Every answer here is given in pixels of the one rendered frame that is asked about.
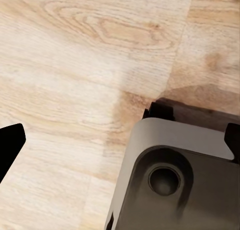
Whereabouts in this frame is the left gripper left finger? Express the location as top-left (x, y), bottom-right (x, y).
top-left (0, 123), bottom-right (26, 183)

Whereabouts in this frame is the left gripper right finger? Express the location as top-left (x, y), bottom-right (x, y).
top-left (224, 123), bottom-right (240, 163)

